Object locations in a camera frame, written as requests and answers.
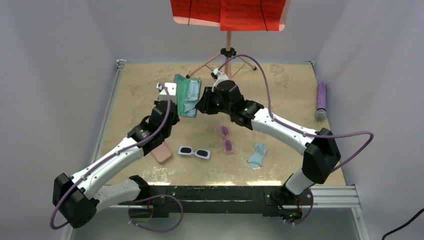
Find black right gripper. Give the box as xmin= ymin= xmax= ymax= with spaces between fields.
xmin=194 ymin=87 xmax=233 ymax=116

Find blue cloth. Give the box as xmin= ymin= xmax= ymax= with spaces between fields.
xmin=183 ymin=80 xmax=200 ymax=116
xmin=247 ymin=143 xmax=267 ymax=168

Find grey glasses case green lining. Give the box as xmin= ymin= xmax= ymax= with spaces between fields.
xmin=173 ymin=74 xmax=202 ymax=118

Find pink purple sunglasses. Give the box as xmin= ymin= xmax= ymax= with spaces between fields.
xmin=220 ymin=125 xmax=234 ymax=154

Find pink glasses case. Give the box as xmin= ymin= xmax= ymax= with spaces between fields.
xmin=151 ymin=142 xmax=172 ymax=165

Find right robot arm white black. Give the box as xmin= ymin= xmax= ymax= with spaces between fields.
xmin=195 ymin=80 xmax=341 ymax=204

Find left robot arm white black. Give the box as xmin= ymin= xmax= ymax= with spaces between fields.
xmin=49 ymin=100 xmax=179 ymax=230

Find pink music stand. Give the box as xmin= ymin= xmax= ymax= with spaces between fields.
xmin=185 ymin=31 xmax=258 ymax=79

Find red sheet music desk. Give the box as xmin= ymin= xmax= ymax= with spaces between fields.
xmin=170 ymin=0 xmax=291 ymax=32

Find purple microphone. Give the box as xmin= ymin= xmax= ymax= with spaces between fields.
xmin=315 ymin=82 xmax=327 ymax=122

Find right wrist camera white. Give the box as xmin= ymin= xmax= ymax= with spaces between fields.
xmin=211 ymin=68 xmax=229 ymax=92

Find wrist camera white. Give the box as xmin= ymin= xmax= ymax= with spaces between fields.
xmin=156 ymin=82 xmax=177 ymax=104
xmin=211 ymin=68 xmax=229 ymax=92

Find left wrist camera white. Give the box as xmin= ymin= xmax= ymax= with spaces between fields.
xmin=156 ymin=82 xmax=177 ymax=104

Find white frame sunglasses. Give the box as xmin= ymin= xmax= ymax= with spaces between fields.
xmin=177 ymin=145 xmax=211 ymax=160

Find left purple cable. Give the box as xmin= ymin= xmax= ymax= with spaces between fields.
xmin=49 ymin=82 xmax=172 ymax=230

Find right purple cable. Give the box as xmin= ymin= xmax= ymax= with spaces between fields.
xmin=216 ymin=54 xmax=375 ymax=173

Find aluminium rail left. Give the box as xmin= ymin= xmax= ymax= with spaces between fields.
xmin=89 ymin=59 xmax=127 ymax=166

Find black base frame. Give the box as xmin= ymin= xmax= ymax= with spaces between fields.
xmin=129 ymin=185 xmax=313 ymax=221

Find purple cable loop bottom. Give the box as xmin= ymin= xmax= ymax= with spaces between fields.
xmin=128 ymin=194 xmax=185 ymax=233

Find black cable bottom right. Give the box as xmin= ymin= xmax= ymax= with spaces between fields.
xmin=381 ymin=207 xmax=424 ymax=240

